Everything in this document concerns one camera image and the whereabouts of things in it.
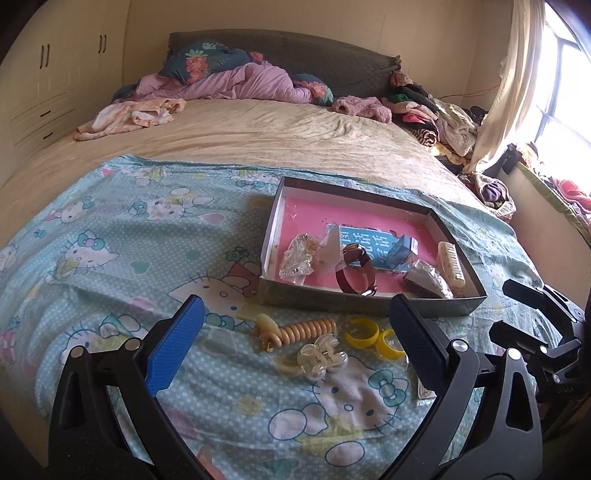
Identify pink fluffy garment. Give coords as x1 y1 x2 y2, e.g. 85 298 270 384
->
330 95 394 124

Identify small floral pillow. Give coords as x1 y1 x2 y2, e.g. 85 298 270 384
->
293 74 336 106

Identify pale pink pyjamas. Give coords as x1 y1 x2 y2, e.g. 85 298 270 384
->
74 98 188 142

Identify beige bedspread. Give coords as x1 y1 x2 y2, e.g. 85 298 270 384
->
0 98 490 232

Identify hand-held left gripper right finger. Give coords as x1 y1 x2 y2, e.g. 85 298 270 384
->
383 294 543 480

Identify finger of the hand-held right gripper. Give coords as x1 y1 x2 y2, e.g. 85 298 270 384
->
488 320 561 370
501 278 579 324

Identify cream hair comb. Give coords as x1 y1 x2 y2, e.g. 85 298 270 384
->
437 241 468 291

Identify small clear plastic packet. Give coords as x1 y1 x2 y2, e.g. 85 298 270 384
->
413 376 438 401
205 327 241 356

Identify pink quilt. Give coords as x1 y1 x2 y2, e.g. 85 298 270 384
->
113 62 315 105

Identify plastic packet with jewelry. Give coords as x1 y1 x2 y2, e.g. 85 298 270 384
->
279 233 320 280

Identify beige coil hair tie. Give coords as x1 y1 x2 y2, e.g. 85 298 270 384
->
276 318 338 346

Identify bagged grey item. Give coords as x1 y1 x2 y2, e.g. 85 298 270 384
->
404 259 454 301

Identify cream curtain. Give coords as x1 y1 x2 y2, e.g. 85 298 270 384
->
462 0 562 174

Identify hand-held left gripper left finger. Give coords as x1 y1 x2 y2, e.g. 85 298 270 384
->
48 295 208 480

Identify small blue box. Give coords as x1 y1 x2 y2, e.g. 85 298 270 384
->
383 234 419 271

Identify cream wardrobe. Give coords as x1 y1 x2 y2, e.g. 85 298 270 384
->
0 0 131 154

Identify clear plastic earring packet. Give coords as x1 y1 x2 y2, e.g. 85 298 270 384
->
310 230 345 278

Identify large floral pillow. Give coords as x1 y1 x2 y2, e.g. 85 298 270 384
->
159 41 252 85

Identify pile of clothes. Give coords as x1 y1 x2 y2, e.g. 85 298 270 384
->
381 71 491 160

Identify brown wristwatch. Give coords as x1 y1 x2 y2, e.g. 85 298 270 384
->
335 243 378 297

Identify cream hair clip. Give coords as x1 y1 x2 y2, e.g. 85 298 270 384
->
253 313 280 354

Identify grey headboard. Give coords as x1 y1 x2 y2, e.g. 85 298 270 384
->
167 31 403 100

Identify yellow hoop bangle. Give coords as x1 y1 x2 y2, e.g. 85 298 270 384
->
375 329 409 361
345 318 380 349

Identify window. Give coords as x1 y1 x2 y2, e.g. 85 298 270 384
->
531 4 591 162

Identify basket of clothes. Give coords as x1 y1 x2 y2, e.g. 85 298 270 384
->
464 172 517 223

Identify grey cardboard box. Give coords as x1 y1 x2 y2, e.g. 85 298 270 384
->
257 176 489 319

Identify clear pearl hair clip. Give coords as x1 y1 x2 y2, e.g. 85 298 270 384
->
295 333 349 381

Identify cartoon cat blanket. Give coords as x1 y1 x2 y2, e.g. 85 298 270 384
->
0 154 555 480

